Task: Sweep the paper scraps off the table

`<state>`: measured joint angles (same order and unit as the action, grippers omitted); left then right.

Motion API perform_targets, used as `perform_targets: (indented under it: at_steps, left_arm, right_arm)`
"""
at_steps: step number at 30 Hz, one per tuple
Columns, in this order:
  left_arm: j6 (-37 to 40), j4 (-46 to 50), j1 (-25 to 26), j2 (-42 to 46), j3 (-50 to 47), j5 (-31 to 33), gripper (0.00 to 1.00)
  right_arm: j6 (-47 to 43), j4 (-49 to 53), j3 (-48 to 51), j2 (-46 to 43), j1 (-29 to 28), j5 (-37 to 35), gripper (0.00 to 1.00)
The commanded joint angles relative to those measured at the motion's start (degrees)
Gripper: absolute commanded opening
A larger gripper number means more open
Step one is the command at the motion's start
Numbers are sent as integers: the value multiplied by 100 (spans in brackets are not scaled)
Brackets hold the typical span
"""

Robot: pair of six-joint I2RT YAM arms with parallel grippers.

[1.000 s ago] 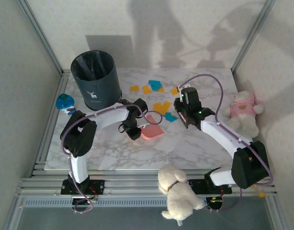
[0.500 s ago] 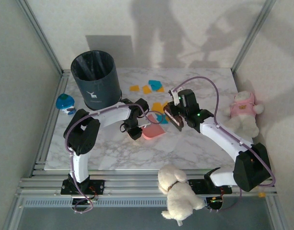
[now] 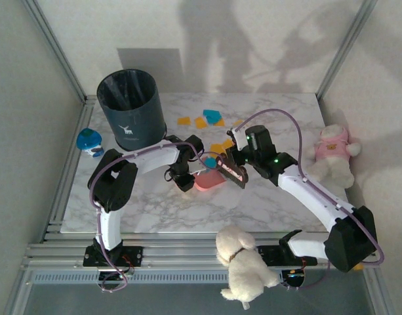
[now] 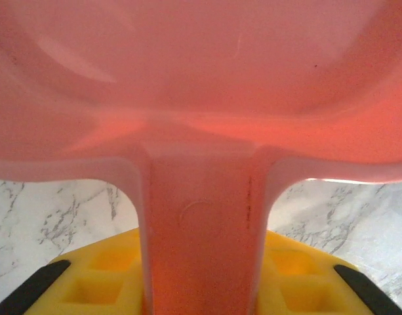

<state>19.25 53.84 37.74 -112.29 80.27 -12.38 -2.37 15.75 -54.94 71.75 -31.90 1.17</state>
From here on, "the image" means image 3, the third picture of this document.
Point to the blue paper scrap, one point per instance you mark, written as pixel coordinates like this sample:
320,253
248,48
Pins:
212,115
210,161

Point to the pink plastic dustpan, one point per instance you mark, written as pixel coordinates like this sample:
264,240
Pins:
207,180

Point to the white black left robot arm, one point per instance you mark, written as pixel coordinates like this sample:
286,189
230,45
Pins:
154,159

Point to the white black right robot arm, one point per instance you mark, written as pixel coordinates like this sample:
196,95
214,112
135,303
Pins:
312,197

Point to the yellow paper scrap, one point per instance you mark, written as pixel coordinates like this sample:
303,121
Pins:
216,148
237,123
184,120
221,123
200,122
227,143

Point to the plush bear pink shirt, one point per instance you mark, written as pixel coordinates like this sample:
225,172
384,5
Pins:
332,154

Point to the dark blue trash bin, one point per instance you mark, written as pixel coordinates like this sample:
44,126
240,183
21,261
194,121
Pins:
132,108

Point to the blue white toy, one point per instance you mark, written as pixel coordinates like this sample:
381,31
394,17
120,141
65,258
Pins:
87,139

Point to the white plush dog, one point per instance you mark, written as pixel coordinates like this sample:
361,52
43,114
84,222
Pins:
243,269

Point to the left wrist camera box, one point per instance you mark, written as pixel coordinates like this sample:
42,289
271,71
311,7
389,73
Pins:
198,167

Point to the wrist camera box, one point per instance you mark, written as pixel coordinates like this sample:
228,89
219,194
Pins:
198,167
238,135

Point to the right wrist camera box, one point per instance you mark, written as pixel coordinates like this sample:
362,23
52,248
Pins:
238,135

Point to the aluminium frame rail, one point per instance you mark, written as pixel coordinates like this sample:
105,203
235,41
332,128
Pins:
187,252

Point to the aluminium side rail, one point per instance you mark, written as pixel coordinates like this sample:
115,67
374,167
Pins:
85,115

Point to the aluminium frame post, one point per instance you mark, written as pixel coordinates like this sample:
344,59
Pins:
56,52
346,49

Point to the aluminium frame leg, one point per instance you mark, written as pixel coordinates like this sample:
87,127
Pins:
21,292
378,292

